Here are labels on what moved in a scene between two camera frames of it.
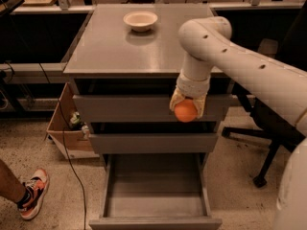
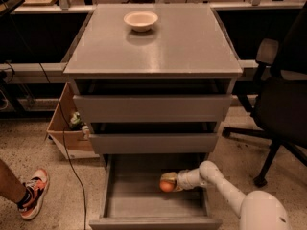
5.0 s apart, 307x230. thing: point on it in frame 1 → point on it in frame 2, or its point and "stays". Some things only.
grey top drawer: (148, 109) stays
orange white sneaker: (35, 189) stays
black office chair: (292, 54) stays
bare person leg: (11, 186) stays
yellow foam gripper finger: (177, 97) → (172, 175)
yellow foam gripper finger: (200, 103) → (177, 189)
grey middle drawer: (153, 143) stays
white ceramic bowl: (140, 20) stays
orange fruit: (185, 110) → (166, 186)
